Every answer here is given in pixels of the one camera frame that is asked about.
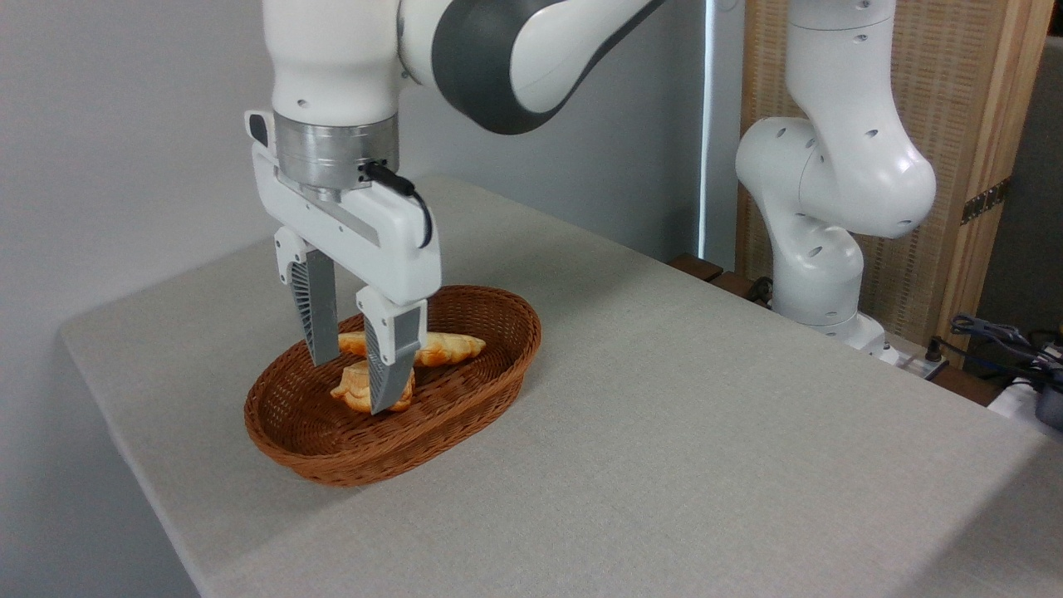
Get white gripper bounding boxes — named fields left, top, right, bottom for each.
left=245, top=110, right=443, bottom=415

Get long leaf-shaped bread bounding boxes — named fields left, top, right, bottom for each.
left=336, top=331, right=487, bottom=368

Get small round puff bread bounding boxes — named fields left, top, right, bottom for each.
left=330, top=359, right=415, bottom=414

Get brown wicker basket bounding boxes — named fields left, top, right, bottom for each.
left=243, top=285, right=542, bottom=488

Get brown wooden block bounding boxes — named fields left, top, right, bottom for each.
left=669, top=253, right=723, bottom=283
left=710, top=270, right=773, bottom=308

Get grey tablecloth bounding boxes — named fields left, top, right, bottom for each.
left=58, top=174, right=1063, bottom=598

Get white power strip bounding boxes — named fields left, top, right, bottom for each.
left=880, top=336, right=948, bottom=380

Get bamboo folding screen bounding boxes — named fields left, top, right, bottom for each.
left=735, top=0, right=1056, bottom=350

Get metal screen hinge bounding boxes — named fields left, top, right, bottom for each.
left=961, top=177, right=1012, bottom=226

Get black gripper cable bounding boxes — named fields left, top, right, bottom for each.
left=361, top=160, right=434, bottom=249

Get tangled dark cables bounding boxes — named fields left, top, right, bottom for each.
left=926, top=313, right=1063, bottom=391

